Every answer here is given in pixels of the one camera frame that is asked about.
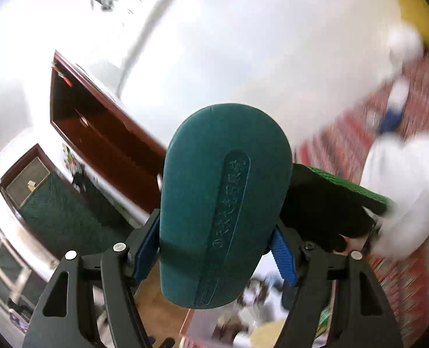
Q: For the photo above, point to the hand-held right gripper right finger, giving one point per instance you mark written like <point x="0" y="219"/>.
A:
<point x="285" y="261"/>

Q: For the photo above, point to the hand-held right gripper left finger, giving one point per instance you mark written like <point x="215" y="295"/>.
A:
<point x="147" y="246"/>

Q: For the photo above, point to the teal glasses case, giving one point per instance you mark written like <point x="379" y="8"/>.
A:
<point x="214" y="188"/>

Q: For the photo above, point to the person's left hand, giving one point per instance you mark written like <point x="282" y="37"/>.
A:
<point x="319" y="217"/>

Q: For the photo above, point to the dark green mat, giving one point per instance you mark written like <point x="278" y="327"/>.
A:
<point x="73" y="217"/>

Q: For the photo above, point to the brown wooden door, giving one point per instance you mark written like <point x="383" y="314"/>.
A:
<point x="102" y="141"/>

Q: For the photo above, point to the brown framed panel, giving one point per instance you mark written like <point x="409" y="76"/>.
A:
<point x="26" y="177"/>

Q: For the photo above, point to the white framed window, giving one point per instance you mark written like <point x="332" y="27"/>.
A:
<point x="4" y="261"/>

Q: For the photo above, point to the white fluffy pillow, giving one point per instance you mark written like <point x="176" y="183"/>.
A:
<point x="404" y="41"/>

